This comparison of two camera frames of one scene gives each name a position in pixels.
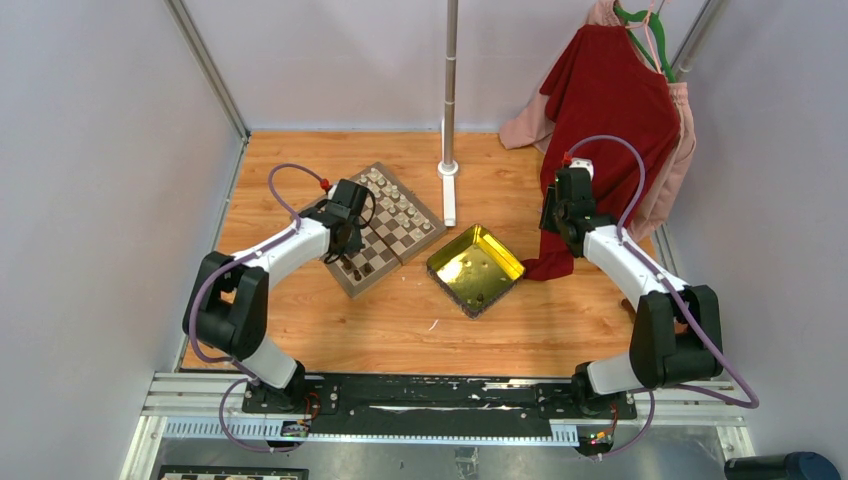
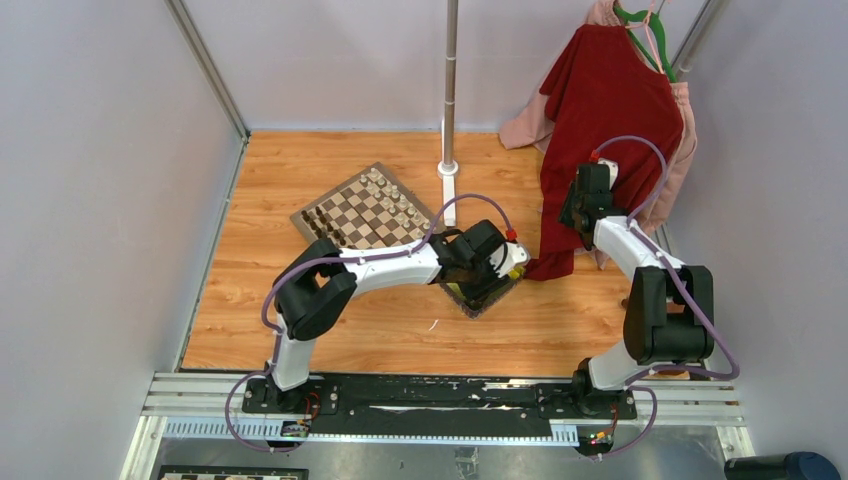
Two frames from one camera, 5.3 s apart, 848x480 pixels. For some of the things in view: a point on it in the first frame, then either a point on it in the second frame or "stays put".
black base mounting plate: (427, 402) stays put
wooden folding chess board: (396, 229) stays put
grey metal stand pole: (451, 80) stays put
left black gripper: (355, 244) -> (482, 292)
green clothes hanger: (655, 18) stays put
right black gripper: (548, 221) -> (566, 215)
